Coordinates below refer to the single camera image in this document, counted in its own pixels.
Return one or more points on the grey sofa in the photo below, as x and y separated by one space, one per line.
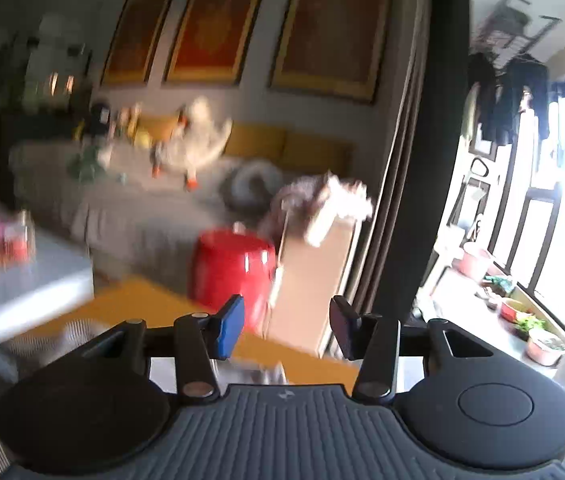
127 210

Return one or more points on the striped shirt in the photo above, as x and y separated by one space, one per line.
77 332

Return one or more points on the hanging dark clothes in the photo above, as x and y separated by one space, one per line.
517 100

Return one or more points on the pile of pink clothes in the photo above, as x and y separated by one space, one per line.
332 200

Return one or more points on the yellow sofa cushion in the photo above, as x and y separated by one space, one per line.
255 141
317 152

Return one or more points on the white goose plush toy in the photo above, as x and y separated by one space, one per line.
197 140

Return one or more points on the large gold framed red picture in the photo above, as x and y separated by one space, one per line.
335 30

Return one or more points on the ceiling drying rack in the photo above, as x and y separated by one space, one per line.
512 25

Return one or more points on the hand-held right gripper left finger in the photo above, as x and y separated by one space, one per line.
230 330

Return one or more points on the small gold framed red picture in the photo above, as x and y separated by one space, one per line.
137 35

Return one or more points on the white coffee table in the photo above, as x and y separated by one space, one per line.
37 280

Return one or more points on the tall cardboard box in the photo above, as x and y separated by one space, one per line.
312 285

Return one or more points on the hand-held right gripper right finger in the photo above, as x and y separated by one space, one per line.
343 327

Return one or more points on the pink pot with plant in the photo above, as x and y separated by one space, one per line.
545 347

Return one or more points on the red jar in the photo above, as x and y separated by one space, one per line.
17 240

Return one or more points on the medium gold framed red picture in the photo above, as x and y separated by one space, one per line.
215 25

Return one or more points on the red bowl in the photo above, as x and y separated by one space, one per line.
511 309

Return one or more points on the grey neck pillow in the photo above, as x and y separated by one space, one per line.
252 182

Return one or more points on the pink flower pot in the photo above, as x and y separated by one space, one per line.
477 260

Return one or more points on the dark curtain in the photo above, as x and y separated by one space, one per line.
412 160

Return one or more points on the red pot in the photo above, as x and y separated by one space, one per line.
227 265

